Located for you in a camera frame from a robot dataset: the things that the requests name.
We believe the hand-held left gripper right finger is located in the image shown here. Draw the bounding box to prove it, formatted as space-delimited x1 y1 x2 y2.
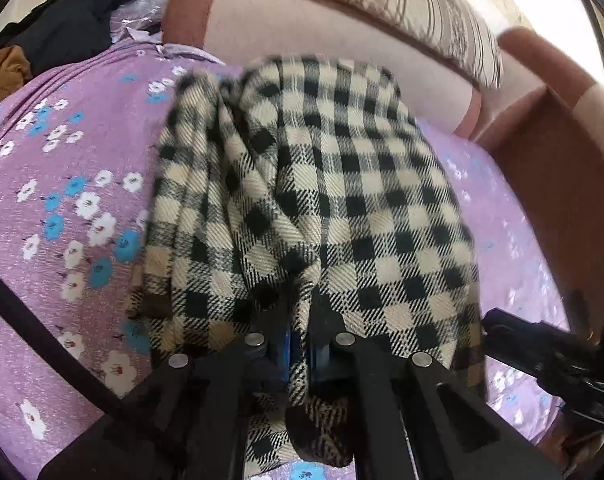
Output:
306 294 565 480

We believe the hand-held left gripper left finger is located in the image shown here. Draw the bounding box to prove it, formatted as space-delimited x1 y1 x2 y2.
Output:
37 304 294 480

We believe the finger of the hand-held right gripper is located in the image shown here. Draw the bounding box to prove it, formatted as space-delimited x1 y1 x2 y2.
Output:
481 307 590 401

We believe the black and cream checked coat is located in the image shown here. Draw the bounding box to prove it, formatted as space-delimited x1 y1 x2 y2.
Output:
124 55 488 478

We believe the black clothes pile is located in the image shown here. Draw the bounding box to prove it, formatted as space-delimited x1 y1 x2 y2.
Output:
0 0 175 78

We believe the purple floral bedsheet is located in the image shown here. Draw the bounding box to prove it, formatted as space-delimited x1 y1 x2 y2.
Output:
0 42 575 480

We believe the pink padded headboard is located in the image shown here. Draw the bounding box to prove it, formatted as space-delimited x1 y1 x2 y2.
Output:
161 0 604 341

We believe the striped cream pillow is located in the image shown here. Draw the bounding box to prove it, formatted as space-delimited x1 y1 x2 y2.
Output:
221 0 505 92

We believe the clear plastic bag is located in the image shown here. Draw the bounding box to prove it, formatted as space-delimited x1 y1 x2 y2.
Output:
109 0 169 45

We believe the brown garment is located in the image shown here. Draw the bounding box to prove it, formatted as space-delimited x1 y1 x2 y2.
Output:
0 45 34 111

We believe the black cable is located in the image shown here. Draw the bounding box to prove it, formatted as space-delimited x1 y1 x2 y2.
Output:
0 259 193 461

